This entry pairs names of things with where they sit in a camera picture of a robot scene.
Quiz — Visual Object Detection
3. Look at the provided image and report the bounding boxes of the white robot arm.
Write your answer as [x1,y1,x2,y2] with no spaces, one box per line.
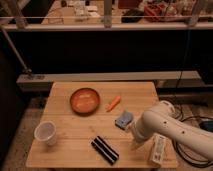
[130,100,213,161]

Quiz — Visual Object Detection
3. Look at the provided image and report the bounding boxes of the orange carrot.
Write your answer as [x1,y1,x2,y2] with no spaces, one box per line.
[106,96,121,112]

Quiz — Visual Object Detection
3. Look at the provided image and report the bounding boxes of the orange wooden bowl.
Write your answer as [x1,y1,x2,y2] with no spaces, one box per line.
[70,88,100,115]

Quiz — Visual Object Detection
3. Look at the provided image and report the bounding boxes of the blue sponge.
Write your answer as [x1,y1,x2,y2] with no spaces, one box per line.
[115,111,133,130]

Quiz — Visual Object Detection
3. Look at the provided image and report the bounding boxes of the translucent plastic cup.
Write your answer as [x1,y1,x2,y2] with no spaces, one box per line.
[34,121,57,146]

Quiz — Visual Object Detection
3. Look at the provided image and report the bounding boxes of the white glue bottle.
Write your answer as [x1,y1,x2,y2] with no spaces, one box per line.
[150,134,166,165]

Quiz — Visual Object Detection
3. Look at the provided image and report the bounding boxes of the black power adapter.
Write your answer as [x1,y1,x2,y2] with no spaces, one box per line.
[199,121,213,132]

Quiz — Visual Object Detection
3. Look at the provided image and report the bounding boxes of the black cable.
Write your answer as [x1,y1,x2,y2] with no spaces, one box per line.
[173,104,213,169]

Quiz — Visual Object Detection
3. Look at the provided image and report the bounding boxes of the grey metal rail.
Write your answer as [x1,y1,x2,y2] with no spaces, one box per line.
[16,71,204,92]

